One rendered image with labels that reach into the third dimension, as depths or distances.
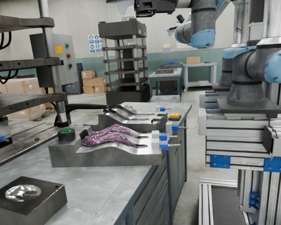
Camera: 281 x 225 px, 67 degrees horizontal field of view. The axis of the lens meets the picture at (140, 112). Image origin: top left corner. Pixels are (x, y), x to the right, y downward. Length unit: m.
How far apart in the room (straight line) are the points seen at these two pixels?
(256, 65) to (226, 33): 6.86
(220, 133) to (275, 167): 0.29
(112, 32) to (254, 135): 4.58
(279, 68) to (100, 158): 0.76
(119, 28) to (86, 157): 4.42
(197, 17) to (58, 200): 0.72
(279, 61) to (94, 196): 0.76
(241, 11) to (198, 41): 0.90
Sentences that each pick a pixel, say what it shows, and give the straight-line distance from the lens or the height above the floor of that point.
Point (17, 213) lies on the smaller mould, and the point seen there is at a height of 0.87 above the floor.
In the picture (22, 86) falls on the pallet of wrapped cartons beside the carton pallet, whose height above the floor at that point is 0.82.
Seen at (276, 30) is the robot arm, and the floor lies 1.32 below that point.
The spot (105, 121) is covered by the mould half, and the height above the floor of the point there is 0.89.
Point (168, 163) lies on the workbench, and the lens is 1.49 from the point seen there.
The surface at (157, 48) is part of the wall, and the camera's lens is 7.67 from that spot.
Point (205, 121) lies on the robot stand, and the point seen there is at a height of 0.97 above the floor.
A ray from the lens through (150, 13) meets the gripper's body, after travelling 0.71.
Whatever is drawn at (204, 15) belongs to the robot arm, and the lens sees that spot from 0.73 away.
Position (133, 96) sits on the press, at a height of 0.29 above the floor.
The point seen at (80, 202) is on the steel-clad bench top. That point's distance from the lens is 0.81.
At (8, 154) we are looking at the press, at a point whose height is 0.79.
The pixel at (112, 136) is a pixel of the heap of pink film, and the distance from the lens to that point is 0.99.
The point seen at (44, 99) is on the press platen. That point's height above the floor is 1.02.
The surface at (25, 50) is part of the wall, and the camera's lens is 9.82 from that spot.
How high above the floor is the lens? 1.27
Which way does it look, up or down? 15 degrees down
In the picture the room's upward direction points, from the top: 4 degrees counter-clockwise
